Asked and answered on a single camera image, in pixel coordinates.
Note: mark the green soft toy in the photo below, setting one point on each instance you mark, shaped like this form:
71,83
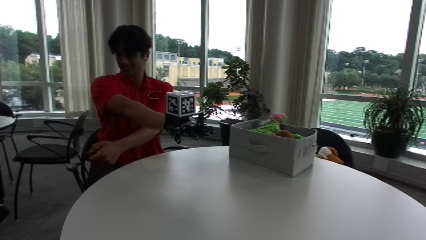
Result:
267,128

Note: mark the pink soft toy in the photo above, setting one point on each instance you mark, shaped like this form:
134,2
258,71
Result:
278,117

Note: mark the white curtain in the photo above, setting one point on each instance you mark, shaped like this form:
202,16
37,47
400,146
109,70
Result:
103,50
287,56

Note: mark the spiky potted plant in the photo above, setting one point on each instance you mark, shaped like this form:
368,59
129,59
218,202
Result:
392,123

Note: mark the black chair with armrests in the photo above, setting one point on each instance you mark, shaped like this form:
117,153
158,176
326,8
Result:
41,153

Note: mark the white marker cube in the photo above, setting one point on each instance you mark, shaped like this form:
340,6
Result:
179,104

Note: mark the the person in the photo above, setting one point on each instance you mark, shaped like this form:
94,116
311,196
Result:
126,100

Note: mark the black round-backed chair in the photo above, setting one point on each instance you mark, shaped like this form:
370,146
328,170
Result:
334,143

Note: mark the orange and white soft toy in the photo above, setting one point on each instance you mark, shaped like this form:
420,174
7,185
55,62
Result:
328,154

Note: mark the leafy potted plant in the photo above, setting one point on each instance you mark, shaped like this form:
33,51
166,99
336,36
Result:
236,96

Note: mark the white fabric storage box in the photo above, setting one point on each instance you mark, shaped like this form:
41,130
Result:
270,150

